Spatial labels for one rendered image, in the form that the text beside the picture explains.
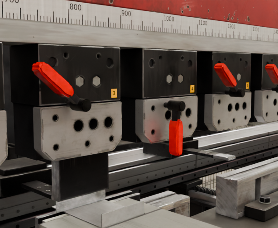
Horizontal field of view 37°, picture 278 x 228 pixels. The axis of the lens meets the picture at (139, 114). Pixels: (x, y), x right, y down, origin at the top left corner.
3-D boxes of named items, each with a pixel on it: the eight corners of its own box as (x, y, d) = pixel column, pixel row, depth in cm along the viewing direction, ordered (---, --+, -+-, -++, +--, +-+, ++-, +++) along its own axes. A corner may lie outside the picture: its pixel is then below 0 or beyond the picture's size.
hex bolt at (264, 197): (267, 204, 100) (267, 198, 99) (256, 202, 102) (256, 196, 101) (272, 202, 102) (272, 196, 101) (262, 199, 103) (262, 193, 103)
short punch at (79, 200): (59, 215, 65) (58, 154, 64) (52, 211, 66) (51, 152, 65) (108, 200, 72) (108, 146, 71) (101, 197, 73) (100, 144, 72)
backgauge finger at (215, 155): (218, 168, 102) (218, 148, 102) (142, 153, 121) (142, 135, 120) (244, 160, 111) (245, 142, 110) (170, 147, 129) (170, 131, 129)
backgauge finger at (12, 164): (44, 218, 68) (43, 188, 68) (-25, 186, 87) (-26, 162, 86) (101, 201, 77) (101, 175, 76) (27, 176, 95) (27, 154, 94)
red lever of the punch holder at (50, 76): (46, 59, 53) (94, 103, 59) (29, 59, 55) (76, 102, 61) (38, 69, 52) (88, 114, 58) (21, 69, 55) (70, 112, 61)
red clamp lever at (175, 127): (179, 157, 73) (179, 101, 72) (161, 154, 76) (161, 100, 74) (185, 155, 74) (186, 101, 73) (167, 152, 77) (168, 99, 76)
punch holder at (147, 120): (143, 144, 72) (144, 48, 70) (111, 139, 78) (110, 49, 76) (197, 135, 82) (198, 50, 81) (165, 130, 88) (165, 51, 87)
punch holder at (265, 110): (261, 123, 100) (264, 53, 98) (231, 120, 106) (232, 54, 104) (290, 118, 110) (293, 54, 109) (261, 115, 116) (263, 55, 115)
